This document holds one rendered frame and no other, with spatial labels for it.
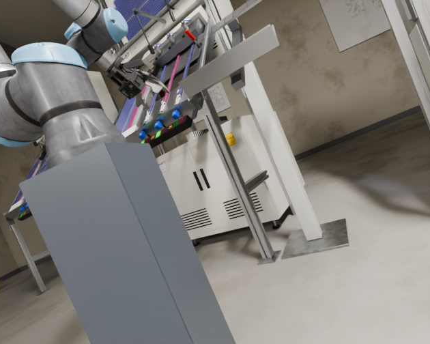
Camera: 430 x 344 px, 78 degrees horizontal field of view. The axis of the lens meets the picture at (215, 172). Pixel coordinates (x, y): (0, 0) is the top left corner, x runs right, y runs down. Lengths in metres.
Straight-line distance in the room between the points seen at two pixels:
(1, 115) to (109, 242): 0.34
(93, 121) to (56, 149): 0.08
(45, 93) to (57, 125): 0.06
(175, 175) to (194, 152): 0.22
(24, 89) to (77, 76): 0.09
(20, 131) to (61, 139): 0.16
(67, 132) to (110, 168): 0.11
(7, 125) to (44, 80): 0.15
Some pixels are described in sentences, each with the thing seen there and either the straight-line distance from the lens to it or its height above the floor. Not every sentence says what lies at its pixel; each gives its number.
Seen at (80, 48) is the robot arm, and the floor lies 0.89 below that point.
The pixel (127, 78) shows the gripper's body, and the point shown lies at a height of 0.84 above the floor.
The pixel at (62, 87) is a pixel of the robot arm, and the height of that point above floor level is 0.68.
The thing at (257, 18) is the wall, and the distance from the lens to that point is 4.49.
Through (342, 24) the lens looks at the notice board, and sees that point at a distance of 4.55.
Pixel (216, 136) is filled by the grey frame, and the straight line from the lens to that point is 1.07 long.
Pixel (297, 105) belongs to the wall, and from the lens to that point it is 4.18.
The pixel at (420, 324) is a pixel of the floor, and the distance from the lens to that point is 0.72.
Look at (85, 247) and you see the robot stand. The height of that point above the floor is 0.40.
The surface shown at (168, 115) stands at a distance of 1.18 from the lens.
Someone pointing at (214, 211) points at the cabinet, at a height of 0.19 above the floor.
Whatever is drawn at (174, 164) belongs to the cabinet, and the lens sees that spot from 1.61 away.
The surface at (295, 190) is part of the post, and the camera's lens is 1.10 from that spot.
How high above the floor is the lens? 0.45
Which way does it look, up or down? 2 degrees down
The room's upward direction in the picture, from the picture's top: 23 degrees counter-clockwise
